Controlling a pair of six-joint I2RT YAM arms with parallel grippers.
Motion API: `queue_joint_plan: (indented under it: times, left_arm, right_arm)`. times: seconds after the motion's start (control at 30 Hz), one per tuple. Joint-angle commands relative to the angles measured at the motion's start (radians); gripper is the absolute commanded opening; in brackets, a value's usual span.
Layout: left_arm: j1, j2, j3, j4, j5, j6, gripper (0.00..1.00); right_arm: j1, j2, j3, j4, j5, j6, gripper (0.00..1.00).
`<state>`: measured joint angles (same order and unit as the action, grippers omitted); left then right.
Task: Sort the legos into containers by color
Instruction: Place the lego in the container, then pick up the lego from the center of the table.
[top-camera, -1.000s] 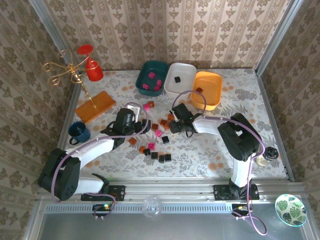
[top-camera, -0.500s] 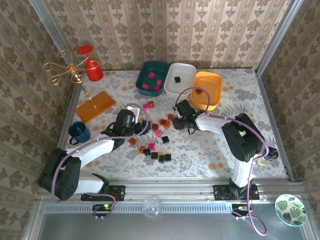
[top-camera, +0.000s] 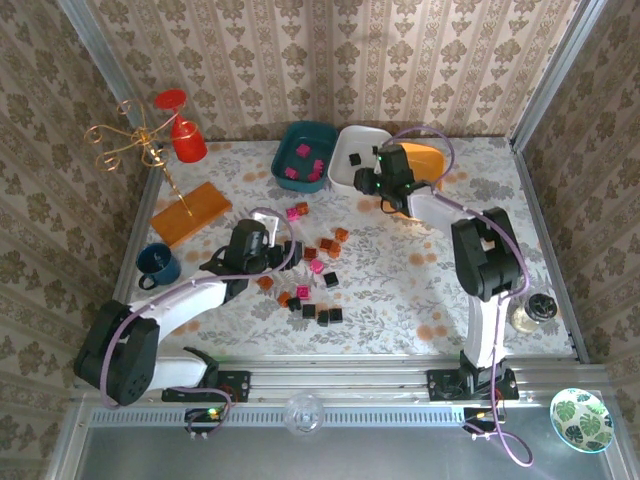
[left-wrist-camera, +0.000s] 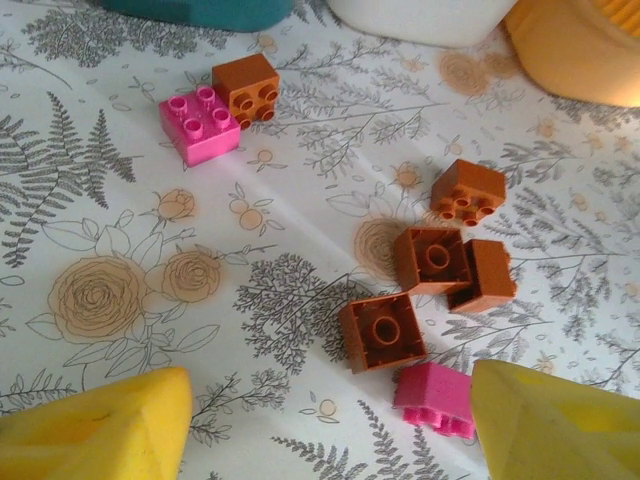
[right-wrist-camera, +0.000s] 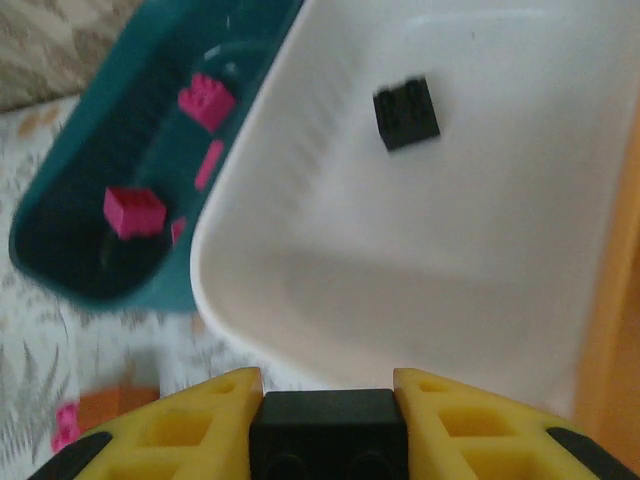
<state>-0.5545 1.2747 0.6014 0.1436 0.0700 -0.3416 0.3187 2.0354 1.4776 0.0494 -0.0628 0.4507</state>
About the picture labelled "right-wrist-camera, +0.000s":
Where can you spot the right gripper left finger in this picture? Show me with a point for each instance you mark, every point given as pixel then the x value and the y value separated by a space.
pixel 175 435

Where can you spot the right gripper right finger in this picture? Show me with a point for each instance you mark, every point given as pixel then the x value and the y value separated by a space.
pixel 475 440

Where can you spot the orange lego brick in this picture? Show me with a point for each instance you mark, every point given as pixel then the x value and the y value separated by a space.
pixel 115 406

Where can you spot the pink lego brick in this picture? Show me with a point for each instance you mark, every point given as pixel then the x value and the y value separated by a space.
pixel 65 427
pixel 206 100
pixel 134 212

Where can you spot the black lego brick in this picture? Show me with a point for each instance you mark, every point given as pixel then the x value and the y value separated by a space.
pixel 327 430
pixel 407 112

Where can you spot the teal plastic container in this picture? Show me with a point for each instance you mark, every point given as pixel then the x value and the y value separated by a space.
pixel 70 260

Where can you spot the white plastic container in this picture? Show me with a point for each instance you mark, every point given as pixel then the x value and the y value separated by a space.
pixel 400 250

